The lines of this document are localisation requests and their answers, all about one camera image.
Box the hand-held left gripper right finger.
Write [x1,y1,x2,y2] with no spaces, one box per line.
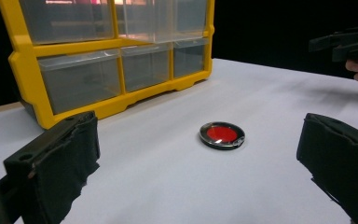
[296,112,358,224]

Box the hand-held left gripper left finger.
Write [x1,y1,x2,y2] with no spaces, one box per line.
[3,110,102,224]

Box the round red disc black case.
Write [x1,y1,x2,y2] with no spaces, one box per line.
[199,120,246,151]

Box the small clear plastic drawer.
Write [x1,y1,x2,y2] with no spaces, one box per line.
[120,43,172,93]
[172,38,210,79]
[37,49,122,116]

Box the large clear plastic drawer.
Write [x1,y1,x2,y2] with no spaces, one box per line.
[115,0,209,44]
[19,0,116,46]

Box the yellow drawer cabinet frame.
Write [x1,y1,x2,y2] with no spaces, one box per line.
[0,0,216,131]

